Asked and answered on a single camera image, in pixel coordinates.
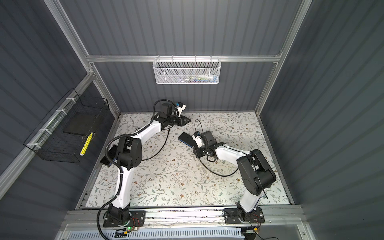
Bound thick black ethernet cable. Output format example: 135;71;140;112
140;125;241;178

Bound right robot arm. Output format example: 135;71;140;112
192;131;277;224

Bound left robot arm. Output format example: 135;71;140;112
101;99;191;225

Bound floral patterned table mat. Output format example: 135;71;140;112
85;112;290;208

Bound items in white basket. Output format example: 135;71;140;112
178;74;219;84

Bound yellow marker in basket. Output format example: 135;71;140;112
80;132;94;156

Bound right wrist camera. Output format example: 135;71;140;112
193;132;204;148

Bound white wire mesh basket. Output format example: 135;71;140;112
153;59;222;85

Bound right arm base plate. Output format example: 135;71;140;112
222;207;265;225

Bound white slotted cable duct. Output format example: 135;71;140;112
67;227;245;240

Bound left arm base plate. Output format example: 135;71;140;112
103;211;146;228

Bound black wire mesh basket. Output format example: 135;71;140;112
24;91;110;164

